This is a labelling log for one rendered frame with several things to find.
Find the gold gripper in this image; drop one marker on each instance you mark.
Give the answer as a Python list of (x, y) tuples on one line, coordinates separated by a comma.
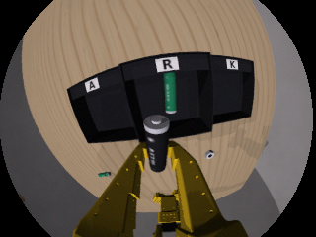
[(114, 213)]

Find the black aa battery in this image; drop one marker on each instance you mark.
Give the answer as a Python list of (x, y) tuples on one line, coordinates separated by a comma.
[(156, 129)]

